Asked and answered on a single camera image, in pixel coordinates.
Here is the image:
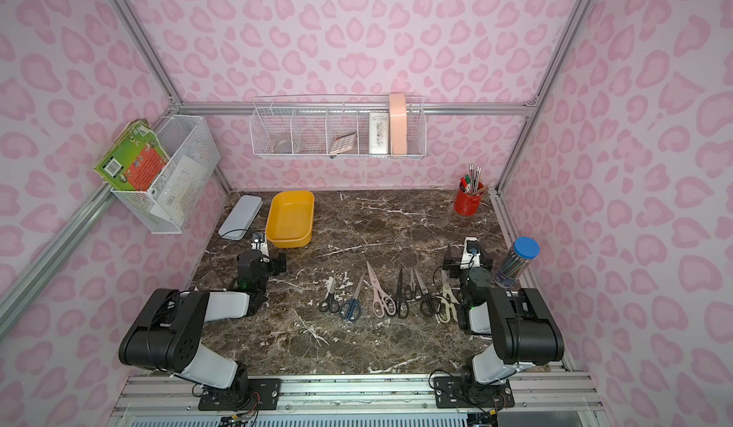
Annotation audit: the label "cream handled scissors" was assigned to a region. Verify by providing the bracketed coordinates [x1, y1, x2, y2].
[438, 270, 458, 324]

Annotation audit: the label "yellow plastic storage box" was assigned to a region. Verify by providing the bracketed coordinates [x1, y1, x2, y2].
[265, 190, 315, 249]

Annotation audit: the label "small grey black scissors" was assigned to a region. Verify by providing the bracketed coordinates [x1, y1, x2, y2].
[318, 276, 340, 314]

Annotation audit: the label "pink scissors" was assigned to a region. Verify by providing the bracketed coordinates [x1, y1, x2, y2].
[366, 262, 397, 318]

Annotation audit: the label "blue handled scissors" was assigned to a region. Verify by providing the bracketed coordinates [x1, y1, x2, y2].
[339, 277, 364, 322]

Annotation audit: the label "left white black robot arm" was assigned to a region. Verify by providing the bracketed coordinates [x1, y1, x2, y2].
[118, 249, 287, 398]

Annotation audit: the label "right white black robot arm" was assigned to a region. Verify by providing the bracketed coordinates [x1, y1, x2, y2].
[439, 252, 565, 386]

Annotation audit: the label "white box on shelf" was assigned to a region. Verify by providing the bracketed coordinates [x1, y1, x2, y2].
[368, 112, 391, 155]

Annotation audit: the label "grey pencil case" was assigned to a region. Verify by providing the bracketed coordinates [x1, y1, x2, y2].
[218, 195, 263, 241]

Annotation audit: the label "red pen cup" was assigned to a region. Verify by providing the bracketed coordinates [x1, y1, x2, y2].
[454, 184, 483, 216]

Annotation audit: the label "blue lid pencil tube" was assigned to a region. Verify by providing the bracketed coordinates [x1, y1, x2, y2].
[494, 237, 540, 290]

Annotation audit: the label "pens in cup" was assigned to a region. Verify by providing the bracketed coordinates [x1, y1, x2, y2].
[459, 163, 484, 196]

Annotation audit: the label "tape roll on shelf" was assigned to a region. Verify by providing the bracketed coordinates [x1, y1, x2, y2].
[272, 136, 293, 155]

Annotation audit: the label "white mesh side basket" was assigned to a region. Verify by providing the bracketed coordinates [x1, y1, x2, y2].
[112, 115, 221, 234]

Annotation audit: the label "white paper in basket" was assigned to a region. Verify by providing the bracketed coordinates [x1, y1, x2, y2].
[151, 156, 207, 228]

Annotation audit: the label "small calculator on shelf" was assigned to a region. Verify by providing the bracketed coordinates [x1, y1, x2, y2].
[328, 131, 358, 157]

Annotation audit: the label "pink case on shelf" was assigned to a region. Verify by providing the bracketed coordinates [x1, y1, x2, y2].
[389, 93, 408, 156]

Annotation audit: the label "green red book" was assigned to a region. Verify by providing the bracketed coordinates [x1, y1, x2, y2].
[95, 119, 169, 192]

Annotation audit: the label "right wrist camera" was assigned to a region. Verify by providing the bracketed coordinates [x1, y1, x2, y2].
[463, 237, 481, 257]

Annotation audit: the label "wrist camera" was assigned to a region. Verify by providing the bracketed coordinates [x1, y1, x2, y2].
[463, 237, 481, 257]
[251, 231, 269, 258]

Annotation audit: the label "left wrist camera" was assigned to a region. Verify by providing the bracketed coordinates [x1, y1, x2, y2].
[251, 231, 269, 258]

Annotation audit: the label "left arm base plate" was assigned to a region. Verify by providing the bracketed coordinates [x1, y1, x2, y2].
[198, 378, 282, 413]

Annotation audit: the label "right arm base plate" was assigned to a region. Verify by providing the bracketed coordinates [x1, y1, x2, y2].
[429, 375, 515, 411]

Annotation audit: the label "white wire wall shelf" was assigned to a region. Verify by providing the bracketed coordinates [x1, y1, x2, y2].
[249, 95, 428, 159]

